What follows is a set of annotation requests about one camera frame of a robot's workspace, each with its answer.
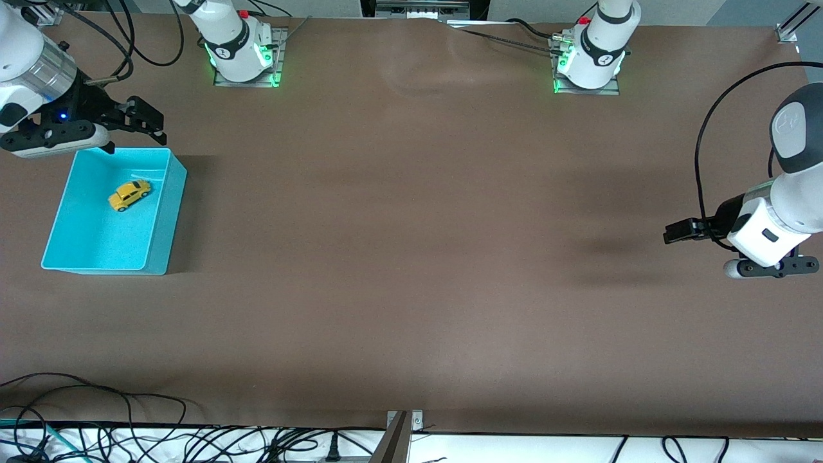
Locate grey metal post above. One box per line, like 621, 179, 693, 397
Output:
372, 412, 410, 463

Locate long black floor cable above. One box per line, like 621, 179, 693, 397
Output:
0, 372, 188, 428

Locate brown paper table cover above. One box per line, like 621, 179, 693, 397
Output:
0, 12, 823, 438

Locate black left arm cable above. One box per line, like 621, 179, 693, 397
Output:
692, 61, 823, 252

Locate thick black base cable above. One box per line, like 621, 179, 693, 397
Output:
505, 17, 560, 39

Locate tangled black cables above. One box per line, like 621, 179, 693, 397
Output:
0, 402, 386, 463

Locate yellow beetle toy car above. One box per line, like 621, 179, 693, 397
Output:
107, 179, 153, 213

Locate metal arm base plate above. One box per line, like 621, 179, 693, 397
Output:
552, 35, 622, 96
213, 27, 285, 88

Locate teal cable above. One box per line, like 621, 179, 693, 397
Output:
0, 417, 68, 458

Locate thin black base cable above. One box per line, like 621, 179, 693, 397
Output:
444, 21, 566, 57

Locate metal corner bracket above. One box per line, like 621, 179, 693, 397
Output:
386, 410, 424, 432

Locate aluminium frame profile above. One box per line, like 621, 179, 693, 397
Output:
775, 0, 823, 44
19, 0, 68, 26

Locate white power strip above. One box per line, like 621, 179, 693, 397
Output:
376, 0, 470, 17

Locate turquoise plastic bin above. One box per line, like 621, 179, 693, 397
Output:
41, 147, 188, 276

